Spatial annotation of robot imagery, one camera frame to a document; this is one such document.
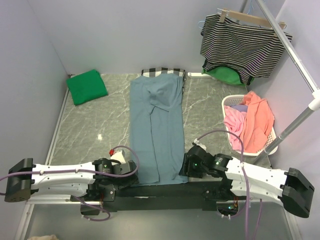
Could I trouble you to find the blue t shirt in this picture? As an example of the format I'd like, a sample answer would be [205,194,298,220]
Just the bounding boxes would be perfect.
[129,73,188,185]

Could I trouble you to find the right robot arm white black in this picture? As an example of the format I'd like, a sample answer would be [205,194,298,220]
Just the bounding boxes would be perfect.
[179,145,315,218]

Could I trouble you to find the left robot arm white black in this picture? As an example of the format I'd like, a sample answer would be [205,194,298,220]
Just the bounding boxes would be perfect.
[3,158,139,203]

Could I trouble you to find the lilac garment in basket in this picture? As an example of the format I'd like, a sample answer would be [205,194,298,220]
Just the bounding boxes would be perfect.
[230,104,248,113]

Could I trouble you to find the white laundry basket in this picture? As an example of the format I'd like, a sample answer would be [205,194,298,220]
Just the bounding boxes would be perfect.
[221,94,276,157]

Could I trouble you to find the coral pink shirt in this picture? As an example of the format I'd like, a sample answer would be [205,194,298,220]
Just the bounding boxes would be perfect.
[240,91,275,154]

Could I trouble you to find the folded green t shirt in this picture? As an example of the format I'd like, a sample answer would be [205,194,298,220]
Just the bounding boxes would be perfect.
[66,69,108,106]

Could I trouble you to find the green garment under striped shirt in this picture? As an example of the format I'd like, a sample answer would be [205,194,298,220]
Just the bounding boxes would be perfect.
[202,66,255,86]

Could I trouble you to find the folded black white checkered shirt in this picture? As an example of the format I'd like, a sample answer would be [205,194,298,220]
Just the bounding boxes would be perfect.
[139,67,186,98]

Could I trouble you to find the beige cloth at bottom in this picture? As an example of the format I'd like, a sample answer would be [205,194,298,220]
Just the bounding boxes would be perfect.
[27,234,59,240]

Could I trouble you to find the black white striped shirt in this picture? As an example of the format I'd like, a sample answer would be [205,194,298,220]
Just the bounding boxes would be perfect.
[200,14,285,82]

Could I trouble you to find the silver clothes rack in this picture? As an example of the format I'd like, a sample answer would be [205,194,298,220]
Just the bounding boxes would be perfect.
[252,0,320,165]

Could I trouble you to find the wooden clip hanger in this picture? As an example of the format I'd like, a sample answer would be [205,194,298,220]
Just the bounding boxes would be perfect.
[217,8,272,28]

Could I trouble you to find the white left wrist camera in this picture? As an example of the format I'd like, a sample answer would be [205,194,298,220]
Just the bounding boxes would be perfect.
[110,150,126,164]

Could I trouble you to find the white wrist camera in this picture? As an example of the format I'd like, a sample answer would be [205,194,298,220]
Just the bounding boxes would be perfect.
[110,150,126,164]
[192,138,207,151]

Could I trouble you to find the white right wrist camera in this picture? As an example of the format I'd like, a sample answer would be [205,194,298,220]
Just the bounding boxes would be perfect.
[192,138,207,151]

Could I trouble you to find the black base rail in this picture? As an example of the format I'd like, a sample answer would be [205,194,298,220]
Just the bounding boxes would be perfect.
[69,180,247,216]

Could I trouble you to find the aluminium frame rail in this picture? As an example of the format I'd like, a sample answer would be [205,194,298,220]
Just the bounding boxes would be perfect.
[13,74,301,240]

